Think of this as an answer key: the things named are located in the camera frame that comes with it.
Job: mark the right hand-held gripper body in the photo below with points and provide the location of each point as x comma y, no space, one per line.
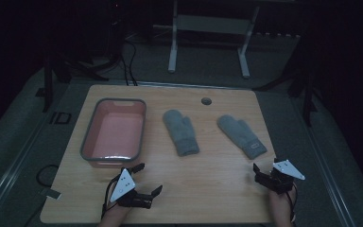
283,171

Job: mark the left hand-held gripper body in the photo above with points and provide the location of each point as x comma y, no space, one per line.
123,186

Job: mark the person's left hand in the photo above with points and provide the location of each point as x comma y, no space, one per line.
115,216

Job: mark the person's right hand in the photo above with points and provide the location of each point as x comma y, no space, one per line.
280,208

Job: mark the grey mitten with label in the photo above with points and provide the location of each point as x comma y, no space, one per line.
241,135

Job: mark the pink basin with grey rim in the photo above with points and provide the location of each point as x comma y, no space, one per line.
115,132

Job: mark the plain grey mitten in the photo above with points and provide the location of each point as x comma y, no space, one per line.
181,134

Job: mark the round grey table grommet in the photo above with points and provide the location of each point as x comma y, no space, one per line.
206,101

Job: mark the black stand with spread legs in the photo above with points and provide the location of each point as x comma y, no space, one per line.
48,88

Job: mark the black stand with tall post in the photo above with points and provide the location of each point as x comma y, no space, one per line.
308,101

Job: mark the white metal stand frame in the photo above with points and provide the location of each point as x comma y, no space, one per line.
212,24

